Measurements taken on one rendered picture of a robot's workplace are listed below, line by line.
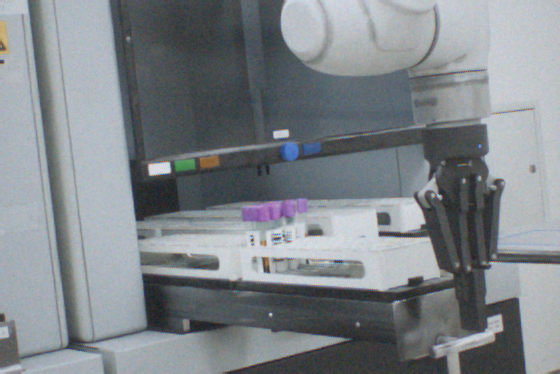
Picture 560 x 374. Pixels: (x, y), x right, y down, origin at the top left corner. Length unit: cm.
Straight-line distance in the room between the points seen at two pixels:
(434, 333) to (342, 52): 41
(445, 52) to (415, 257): 28
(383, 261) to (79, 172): 54
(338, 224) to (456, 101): 68
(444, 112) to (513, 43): 271
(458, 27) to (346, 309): 38
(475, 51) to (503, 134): 263
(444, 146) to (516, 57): 271
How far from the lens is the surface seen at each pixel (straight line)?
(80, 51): 183
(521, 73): 409
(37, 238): 178
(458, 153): 138
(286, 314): 160
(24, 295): 177
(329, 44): 121
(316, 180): 247
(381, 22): 123
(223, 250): 172
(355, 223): 203
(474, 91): 138
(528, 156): 408
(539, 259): 168
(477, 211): 142
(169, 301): 183
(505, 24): 406
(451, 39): 134
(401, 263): 148
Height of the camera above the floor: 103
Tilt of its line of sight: 3 degrees down
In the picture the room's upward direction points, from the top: 6 degrees counter-clockwise
